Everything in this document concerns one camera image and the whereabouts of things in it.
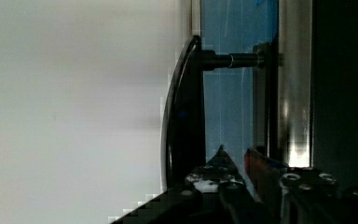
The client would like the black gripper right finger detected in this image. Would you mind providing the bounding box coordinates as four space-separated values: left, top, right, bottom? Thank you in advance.
243 148 358 224

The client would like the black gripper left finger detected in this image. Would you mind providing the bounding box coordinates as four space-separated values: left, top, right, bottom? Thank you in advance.
110 147 261 224

